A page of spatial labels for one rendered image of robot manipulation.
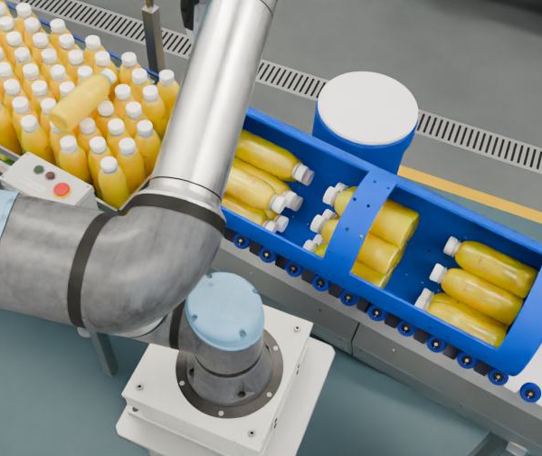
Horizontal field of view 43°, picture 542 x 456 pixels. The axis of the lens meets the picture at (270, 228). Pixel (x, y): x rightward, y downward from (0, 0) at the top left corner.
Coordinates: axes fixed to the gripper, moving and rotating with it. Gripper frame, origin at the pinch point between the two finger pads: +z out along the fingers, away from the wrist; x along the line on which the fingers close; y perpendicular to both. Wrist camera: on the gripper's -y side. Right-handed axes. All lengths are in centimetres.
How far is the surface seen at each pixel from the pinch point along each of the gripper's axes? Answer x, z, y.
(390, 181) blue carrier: 5, 51, 27
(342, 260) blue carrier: -15, 52, 26
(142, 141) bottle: -10, 59, -35
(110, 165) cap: -20, 52, -34
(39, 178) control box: -32, 47, -45
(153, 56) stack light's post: 22, 83, -63
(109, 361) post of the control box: -66, 138, -47
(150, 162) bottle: -12, 66, -34
